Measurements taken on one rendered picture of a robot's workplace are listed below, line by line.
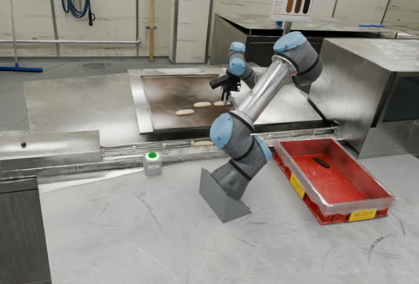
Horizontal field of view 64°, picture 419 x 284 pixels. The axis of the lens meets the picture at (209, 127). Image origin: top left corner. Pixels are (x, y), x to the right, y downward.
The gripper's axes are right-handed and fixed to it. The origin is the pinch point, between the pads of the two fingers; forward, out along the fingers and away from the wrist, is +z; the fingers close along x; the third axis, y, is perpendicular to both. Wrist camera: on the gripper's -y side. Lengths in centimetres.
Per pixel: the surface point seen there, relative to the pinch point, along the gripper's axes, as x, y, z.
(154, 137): -14.9, -41.3, 9.2
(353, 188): -72, 37, -1
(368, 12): 324, 405, 68
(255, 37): 133, 86, 24
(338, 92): -22, 57, -17
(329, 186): -69, 27, 0
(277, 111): -9.9, 30.9, 2.0
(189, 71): 37.2, -9.5, 2.0
